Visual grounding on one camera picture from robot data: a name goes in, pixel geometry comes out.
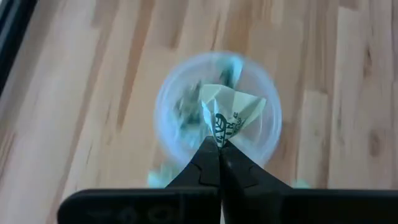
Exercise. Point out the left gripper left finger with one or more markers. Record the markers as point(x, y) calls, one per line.
point(186, 202)

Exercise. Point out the white tea bag packet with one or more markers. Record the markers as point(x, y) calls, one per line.
point(230, 102)

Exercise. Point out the clear plastic container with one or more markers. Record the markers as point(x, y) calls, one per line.
point(258, 77)

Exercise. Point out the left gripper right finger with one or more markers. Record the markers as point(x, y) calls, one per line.
point(264, 205)

